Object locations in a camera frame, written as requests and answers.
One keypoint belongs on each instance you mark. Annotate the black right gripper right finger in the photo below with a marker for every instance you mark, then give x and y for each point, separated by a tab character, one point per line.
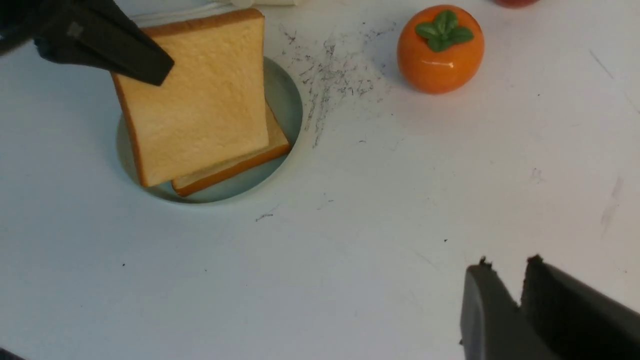
574	320

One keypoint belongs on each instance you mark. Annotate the light green round plate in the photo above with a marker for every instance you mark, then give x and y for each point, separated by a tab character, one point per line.
282	95

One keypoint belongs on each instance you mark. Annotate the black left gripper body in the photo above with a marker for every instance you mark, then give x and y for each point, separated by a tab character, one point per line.
22	20

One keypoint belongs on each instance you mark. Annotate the red apple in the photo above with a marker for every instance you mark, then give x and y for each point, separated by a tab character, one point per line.
515	4

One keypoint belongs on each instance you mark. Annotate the orange persimmon with green leaves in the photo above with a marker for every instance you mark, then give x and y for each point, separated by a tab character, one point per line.
440	49

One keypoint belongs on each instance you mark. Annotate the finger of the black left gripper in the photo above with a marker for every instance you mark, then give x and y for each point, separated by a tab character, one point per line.
98	34

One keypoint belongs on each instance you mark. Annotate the toast slice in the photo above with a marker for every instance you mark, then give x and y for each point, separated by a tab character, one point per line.
210	108
277	147

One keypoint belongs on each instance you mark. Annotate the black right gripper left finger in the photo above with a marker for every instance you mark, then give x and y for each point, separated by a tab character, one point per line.
492	324

